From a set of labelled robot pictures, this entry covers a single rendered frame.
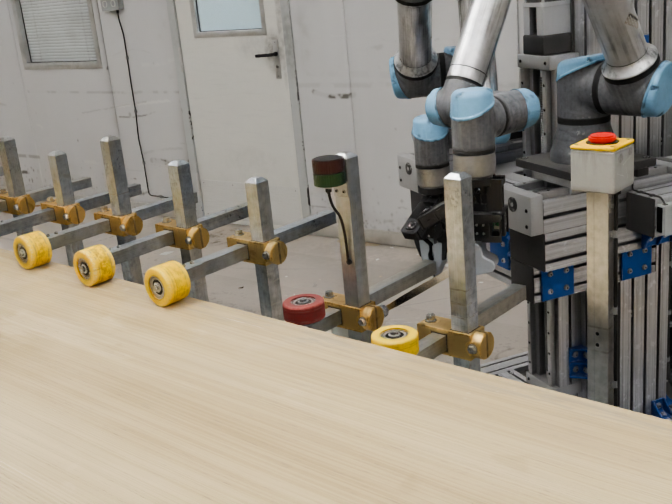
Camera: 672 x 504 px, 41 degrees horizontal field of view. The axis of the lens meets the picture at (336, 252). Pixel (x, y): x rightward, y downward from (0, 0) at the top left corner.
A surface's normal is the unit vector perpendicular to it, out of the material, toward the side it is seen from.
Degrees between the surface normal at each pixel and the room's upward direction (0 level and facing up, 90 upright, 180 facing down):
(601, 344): 90
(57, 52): 90
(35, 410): 0
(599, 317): 90
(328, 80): 90
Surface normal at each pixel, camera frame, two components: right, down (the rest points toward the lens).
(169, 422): -0.09, -0.95
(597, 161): -0.65, 0.29
